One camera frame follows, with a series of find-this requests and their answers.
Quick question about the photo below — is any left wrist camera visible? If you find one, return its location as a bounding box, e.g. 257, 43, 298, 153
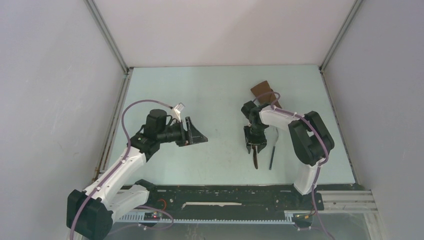
170, 102, 185, 123

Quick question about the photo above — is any aluminium frame post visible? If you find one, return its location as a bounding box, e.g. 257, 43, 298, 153
84, 0, 129, 75
319, 0, 365, 74

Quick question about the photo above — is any brown cloth napkin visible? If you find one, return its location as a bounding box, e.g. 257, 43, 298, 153
250, 80, 282, 108

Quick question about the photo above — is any left controller board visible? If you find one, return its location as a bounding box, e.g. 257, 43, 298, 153
143, 212, 162, 221

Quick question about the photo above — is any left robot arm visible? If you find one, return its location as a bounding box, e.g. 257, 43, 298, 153
66, 109, 208, 240

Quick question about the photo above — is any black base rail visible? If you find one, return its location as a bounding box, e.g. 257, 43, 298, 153
146, 185, 324, 222

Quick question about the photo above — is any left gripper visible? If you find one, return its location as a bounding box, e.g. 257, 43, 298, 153
157, 116, 207, 148

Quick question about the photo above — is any left aluminium frame post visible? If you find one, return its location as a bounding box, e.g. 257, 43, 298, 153
84, 0, 129, 75

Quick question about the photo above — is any right controller board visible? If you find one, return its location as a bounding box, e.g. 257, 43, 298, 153
293, 214, 314, 221

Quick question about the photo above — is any silver fork green handle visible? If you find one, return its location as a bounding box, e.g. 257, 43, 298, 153
268, 127, 279, 171

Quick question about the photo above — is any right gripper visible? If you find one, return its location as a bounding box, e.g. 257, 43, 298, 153
243, 123, 268, 152

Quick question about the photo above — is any controller board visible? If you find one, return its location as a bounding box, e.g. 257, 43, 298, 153
143, 212, 162, 221
293, 214, 314, 221

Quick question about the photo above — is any white cable duct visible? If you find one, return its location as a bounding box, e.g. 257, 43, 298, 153
115, 211, 296, 224

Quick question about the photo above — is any right aluminium frame post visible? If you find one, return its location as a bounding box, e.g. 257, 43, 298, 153
319, 0, 365, 74

